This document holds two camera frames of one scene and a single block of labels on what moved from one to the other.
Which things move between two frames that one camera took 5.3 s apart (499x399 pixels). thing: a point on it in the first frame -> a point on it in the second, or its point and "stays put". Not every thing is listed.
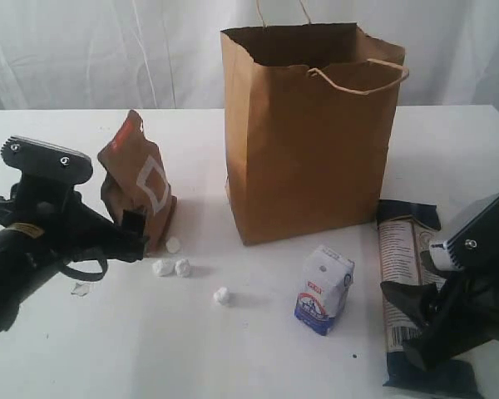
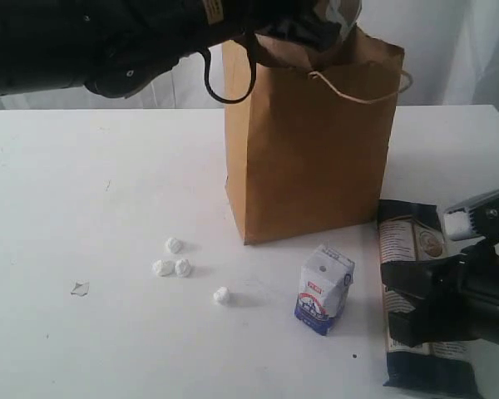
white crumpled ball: (221, 297) stays put
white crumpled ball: (182, 268) stays put
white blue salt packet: (328, 279) stays put
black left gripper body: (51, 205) -> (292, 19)
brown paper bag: (309, 113) stays put
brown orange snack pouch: (134, 175) -> (346, 12)
